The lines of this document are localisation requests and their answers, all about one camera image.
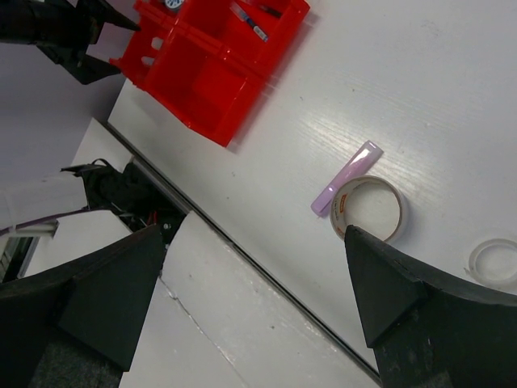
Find red gel pen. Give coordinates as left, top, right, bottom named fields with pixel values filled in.
left=258, top=4, right=282, bottom=19

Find red compartment storage bin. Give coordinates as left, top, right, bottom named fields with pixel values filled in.
left=111, top=0, right=310, bottom=147

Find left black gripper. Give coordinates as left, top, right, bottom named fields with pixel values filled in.
left=1, top=0, right=140, bottom=85

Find purple glue stick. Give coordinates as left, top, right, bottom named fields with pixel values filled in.
left=310, top=141, right=384, bottom=217

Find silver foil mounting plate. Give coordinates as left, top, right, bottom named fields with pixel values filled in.
left=121, top=213, right=375, bottom=387

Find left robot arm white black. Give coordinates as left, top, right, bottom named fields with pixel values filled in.
left=1, top=1, right=185, bottom=243

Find small clear tape roll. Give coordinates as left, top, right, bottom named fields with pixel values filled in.
left=467, top=238, right=516, bottom=289

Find large clear tape roll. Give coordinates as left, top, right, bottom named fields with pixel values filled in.
left=329, top=175, right=410, bottom=243

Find blue white putty jar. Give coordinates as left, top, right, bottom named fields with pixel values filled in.
left=163, top=0, right=185, bottom=12

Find blue gel pen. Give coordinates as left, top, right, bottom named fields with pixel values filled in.
left=230, top=1, right=269, bottom=42

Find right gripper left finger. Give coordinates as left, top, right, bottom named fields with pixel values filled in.
left=1, top=226, right=165, bottom=387

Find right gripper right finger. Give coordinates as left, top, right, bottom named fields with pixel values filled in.
left=344, top=226, right=516, bottom=387

